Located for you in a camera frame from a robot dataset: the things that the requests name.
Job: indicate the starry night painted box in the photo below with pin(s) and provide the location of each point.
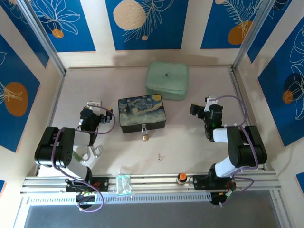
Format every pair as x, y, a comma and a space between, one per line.
142, 114

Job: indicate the small brass padlock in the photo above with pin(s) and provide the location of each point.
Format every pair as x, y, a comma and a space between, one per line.
145, 135

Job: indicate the small silver key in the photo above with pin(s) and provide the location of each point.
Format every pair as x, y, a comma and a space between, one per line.
159, 157

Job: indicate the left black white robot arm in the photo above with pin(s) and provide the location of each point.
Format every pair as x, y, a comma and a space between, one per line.
59, 147

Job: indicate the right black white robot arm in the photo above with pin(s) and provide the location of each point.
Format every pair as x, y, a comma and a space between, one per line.
247, 147

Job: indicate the mint green zip case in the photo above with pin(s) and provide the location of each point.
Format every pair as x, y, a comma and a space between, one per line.
167, 80

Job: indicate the small bottle orange cap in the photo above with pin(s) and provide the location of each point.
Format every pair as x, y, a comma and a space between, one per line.
182, 178

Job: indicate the grey metal sheet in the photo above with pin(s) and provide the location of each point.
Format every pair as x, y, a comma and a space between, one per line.
154, 217

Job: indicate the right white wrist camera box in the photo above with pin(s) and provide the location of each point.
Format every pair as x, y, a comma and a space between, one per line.
210, 101

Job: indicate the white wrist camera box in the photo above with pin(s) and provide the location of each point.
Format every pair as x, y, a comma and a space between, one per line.
94, 103
210, 101

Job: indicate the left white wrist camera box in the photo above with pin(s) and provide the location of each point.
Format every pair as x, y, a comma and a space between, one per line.
94, 103

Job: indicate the aluminium table edge rail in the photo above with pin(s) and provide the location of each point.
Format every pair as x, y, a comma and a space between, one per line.
118, 69
240, 95

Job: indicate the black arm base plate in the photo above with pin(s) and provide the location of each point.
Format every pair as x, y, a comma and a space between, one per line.
102, 184
202, 183

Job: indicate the blue floral wall panel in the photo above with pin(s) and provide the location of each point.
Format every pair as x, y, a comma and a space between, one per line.
16, 71
161, 28
218, 23
69, 26
280, 107

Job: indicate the aluminium mounting rail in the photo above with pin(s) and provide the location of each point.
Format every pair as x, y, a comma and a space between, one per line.
154, 183

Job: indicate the aluminium frame post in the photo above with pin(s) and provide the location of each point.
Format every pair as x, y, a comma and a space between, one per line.
42, 35
251, 33

